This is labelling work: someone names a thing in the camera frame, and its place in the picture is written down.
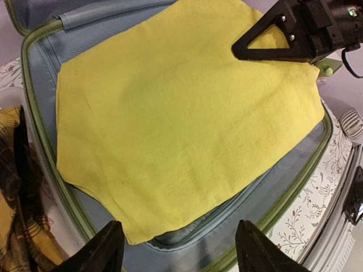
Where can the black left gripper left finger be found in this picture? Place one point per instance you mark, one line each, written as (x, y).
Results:
(104, 252)

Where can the black mesh garment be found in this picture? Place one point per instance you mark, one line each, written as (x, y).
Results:
(26, 241)

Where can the white green purple drawer box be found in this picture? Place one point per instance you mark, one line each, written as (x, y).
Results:
(327, 67)

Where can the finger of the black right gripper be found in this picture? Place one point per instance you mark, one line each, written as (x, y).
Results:
(279, 35)

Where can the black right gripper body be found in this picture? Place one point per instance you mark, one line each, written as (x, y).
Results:
(326, 26)

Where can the yellow garment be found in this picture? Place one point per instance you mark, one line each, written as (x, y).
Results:
(161, 123)

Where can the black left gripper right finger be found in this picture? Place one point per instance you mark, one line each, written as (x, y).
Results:
(255, 252)

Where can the floral patterned table cloth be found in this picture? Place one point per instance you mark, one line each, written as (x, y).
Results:
(317, 198)

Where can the aluminium front rail frame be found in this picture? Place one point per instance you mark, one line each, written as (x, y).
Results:
(331, 246)

